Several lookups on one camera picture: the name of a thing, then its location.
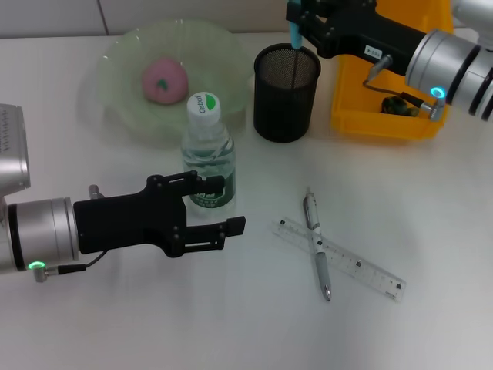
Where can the transparent plastic ruler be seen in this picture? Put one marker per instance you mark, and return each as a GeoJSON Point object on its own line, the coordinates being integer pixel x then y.
{"type": "Point", "coordinates": [346, 260]}

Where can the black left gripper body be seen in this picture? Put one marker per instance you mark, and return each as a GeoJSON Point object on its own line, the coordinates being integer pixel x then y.
{"type": "Point", "coordinates": [127, 219]}

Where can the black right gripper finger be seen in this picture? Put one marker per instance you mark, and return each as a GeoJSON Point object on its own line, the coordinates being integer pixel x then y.
{"type": "Point", "coordinates": [316, 38]}
{"type": "Point", "coordinates": [304, 13]}

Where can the water bottle with green label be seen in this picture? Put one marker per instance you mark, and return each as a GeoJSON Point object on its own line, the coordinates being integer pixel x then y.
{"type": "Point", "coordinates": [208, 154]}

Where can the black mesh pen holder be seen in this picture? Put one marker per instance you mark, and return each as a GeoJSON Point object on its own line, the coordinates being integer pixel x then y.
{"type": "Point", "coordinates": [285, 108]}

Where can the translucent green fruit plate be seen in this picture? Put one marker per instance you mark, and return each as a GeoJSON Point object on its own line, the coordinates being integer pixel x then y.
{"type": "Point", "coordinates": [215, 77]}

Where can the blue and teal scissors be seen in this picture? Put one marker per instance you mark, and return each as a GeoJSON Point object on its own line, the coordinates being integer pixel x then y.
{"type": "Point", "coordinates": [296, 36]}

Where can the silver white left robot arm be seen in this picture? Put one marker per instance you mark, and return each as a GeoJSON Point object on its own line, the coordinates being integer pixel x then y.
{"type": "Point", "coordinates": [38, 231]}

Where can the grey click pen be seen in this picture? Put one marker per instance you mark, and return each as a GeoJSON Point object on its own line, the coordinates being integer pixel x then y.
{"type": "Point", "coordinates": [322, 266]}

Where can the pink toy peach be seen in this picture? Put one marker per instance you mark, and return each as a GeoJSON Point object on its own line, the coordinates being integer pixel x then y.
{"type": "Point", "coordinates": [173, 92]}

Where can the yellow plastic bin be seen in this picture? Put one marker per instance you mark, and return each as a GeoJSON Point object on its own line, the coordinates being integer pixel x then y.
{"type": "Point", "coordinates": [366, 115]}

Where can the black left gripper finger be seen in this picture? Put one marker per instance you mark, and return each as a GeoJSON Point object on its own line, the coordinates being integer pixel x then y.
{"type": "Point", "coordinates": [200, 185]}
{"type": "Point", "coordinates": [208, 235]}

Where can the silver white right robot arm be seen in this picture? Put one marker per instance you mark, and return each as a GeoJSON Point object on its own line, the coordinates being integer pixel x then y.
{"type": "Point", "coordinates": [454, 69]}

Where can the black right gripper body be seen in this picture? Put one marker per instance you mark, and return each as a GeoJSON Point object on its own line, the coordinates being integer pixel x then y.
{"type": "Point", "coordinates": [358, 31]}

